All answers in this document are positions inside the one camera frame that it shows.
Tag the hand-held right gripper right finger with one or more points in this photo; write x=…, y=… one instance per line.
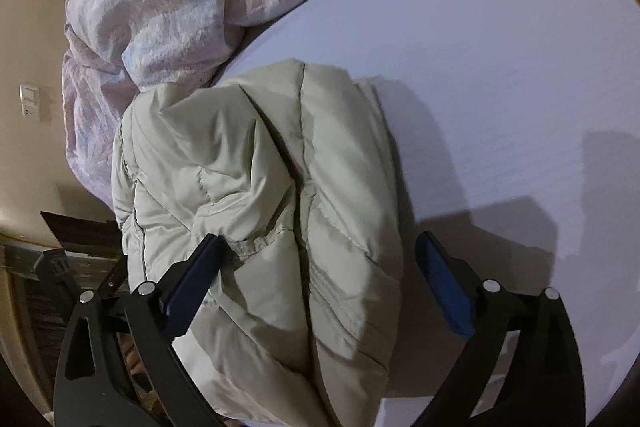
x=447, y=292

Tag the white wall switch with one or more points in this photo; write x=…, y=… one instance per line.
x=30, y=99

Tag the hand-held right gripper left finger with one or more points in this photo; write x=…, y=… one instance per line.
x=192, y=292

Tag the beige puffer jacket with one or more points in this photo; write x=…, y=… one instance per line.
x=260, y=187

